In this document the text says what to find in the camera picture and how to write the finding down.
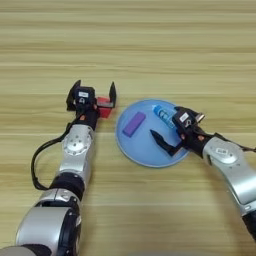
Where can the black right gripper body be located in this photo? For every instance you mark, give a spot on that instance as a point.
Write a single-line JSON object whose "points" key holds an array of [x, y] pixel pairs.
{"points": [[191, 138]]}

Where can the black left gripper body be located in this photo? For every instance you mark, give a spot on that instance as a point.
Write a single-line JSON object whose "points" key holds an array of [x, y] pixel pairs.
{"points": [[87, 115]]}

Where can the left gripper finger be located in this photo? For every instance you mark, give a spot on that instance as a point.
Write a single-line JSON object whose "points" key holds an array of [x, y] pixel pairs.
{"points": [[112, 95], [71, 95]]}

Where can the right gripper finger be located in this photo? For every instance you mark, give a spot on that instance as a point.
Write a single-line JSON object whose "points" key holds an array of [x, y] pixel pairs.
{"points": [[160, 140], [181, 108]]}

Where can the red cube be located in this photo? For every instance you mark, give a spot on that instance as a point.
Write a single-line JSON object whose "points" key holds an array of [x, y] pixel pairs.
{"points": [[105, 111]]}

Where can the blue glue stick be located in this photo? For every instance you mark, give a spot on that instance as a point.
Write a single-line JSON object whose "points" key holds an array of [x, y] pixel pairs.
{"points": [[163, 115]]}

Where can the purple rectangular block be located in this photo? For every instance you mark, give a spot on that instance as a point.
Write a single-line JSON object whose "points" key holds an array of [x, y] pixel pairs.
{"points": [[134, 124]]}

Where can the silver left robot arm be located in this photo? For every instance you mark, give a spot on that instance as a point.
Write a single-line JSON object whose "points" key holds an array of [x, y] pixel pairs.
{"points": [[71, 156]]}

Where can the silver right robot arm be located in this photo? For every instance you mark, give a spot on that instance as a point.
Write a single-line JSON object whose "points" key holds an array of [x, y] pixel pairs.
{"points": [[233, 170]]}

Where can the right gripper small black box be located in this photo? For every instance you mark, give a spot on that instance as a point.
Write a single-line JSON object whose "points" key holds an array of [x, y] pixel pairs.
{"points": [[184, 119]]}

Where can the gripper small black box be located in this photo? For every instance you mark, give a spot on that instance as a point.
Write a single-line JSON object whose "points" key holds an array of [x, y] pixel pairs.
{"points": [[184, 119], [85, 95]]}

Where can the left gripper small black box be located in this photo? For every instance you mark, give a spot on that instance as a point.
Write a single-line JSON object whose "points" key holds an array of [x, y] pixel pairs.
{"points": [[85, 95]]}

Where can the light blue round plate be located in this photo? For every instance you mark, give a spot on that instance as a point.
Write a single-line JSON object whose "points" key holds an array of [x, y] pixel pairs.
{"points": [[143, 150]]}

